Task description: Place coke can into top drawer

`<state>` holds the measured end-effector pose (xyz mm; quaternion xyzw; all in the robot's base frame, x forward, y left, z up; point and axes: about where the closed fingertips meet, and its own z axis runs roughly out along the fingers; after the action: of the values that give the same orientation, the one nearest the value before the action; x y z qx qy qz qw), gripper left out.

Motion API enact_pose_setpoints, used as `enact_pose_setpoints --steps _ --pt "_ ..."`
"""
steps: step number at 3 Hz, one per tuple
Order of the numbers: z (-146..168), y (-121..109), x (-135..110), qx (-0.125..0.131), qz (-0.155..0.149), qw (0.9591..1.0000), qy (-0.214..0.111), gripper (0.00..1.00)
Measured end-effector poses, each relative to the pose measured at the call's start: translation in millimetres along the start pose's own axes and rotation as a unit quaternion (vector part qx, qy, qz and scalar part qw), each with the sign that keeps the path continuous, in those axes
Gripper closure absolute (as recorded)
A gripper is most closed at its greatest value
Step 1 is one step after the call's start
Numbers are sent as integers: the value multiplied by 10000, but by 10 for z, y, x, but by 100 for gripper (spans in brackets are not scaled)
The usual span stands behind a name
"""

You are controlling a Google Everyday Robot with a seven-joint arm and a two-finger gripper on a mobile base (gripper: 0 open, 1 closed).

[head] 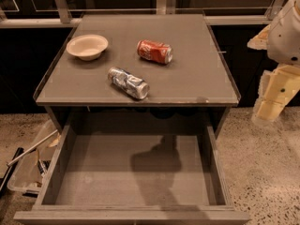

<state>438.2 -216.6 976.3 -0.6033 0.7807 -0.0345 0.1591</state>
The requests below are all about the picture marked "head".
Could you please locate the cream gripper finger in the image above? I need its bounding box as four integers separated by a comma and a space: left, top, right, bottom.
251, 64, 300, 126
247, 24, 270, 50

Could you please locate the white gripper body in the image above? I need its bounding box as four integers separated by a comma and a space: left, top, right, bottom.
267, 0, 300, 65

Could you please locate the red coke can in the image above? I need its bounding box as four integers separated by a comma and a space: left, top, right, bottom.
137, 39, 173, 65

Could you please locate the silver blue crushed can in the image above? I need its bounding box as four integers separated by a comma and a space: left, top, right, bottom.
108, 67, 150, 99

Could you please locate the open grey top drawer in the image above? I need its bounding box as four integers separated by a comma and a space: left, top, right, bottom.
14, 111, 249, 225

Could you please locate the grey cabinet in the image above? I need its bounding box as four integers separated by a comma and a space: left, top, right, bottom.
35, 14, 240, 128

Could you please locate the white paper bowl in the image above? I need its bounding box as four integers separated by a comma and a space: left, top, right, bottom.
67, 35, 109, 61

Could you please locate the clear plastic bin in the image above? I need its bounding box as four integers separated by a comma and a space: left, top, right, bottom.
7, 133, 60, 194

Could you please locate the metal rod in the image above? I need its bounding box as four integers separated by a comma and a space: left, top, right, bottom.
7, 129, 58, 167

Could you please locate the metal window frame railing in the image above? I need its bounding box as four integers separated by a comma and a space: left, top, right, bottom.
0, 0, 287, 28

